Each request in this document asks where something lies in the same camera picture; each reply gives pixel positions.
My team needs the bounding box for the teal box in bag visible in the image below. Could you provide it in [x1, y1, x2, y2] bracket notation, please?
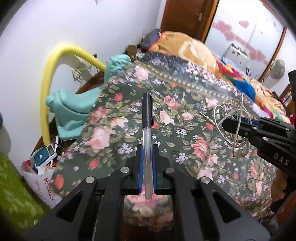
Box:
[34, 147, 50, 166]

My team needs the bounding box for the dark backpack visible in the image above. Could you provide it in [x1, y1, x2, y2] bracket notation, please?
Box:
[140, 29, 162, 51]

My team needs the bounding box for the white wall power strip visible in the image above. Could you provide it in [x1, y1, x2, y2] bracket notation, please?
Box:
[71, 62, 92, 82]

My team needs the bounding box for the white cable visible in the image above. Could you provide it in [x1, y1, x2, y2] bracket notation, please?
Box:
[198, 93, 253, 159]

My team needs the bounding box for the yellow foam pool noodle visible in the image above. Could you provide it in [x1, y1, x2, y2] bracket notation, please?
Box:
[40, 46, 107, 146]

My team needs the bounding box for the teal plastic rocking horse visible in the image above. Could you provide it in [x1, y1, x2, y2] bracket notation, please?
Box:
[46, 54, 132, 141]

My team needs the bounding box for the white electric fan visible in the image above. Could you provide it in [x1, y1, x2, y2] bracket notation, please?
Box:
[269, 59, 285, 80]

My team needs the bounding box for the green leaf-pattern cloth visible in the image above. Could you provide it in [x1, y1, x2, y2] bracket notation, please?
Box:
[1, 153, 49, 237]

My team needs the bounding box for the brown wooden door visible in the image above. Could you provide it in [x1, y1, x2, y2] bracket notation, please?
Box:
[161, 0, 219, 42]

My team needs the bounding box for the orange blanket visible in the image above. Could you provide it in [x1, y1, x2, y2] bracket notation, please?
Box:
[149, 31, 290, 123]

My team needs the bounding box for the white drawer cabinet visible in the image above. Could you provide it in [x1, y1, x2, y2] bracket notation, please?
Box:
[222, 43, 249, 68]

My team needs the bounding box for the person's right hand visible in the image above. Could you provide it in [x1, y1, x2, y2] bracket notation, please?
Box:
[271, 169, 287, 202]

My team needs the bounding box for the floral dark bedspread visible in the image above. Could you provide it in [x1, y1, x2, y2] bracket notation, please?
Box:
[50, 52, 288, 219]

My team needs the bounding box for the clear pen black cap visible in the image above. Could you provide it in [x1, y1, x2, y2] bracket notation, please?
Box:
[142, 92, 154, 200]

